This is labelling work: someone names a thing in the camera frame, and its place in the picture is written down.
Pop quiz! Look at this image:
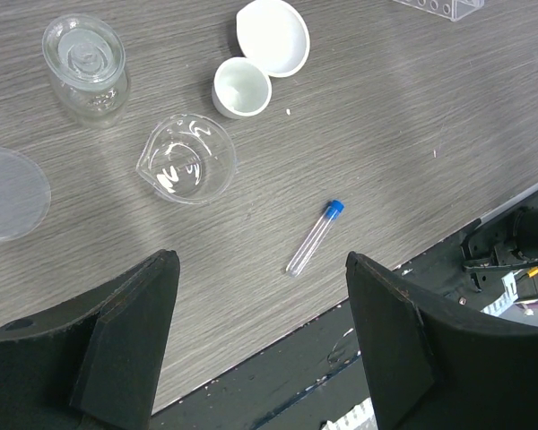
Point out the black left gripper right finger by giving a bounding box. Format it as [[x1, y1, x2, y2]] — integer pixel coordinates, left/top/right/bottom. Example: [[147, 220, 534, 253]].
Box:
[[346, 253, 538, 429]]

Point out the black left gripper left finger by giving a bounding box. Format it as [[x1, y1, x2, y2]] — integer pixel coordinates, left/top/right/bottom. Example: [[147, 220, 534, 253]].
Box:
[[0, 250, 180, 429]]

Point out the clear glass funnel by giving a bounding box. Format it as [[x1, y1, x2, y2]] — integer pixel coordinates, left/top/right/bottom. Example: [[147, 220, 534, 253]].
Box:
[[0, 147, 51, 242]]

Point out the clear glass beaker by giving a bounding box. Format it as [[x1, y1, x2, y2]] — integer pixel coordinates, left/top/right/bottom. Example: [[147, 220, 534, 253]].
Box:
[[135, 114, 237, 205]]

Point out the clear glass jar with lid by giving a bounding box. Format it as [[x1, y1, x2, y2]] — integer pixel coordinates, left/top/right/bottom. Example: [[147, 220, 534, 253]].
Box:
[[41, 13, 131, 129]]

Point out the small white porcelain crucible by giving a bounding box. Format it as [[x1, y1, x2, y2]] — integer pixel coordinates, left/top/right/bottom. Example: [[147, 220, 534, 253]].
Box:
[[212, 57, 273, 119]]

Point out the clear acrylic test tube rack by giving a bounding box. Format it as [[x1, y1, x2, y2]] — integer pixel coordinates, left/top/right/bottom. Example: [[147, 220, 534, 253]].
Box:
[[395, 0, 485, 22]]

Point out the large white porcelain dish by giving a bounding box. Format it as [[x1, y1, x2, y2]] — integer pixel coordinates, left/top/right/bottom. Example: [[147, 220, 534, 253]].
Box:
[[236, 1, 310, 78]]

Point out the white slotted cable duct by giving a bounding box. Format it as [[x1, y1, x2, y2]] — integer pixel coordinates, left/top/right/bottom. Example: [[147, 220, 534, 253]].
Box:
[[321, 398, 377, 430]]

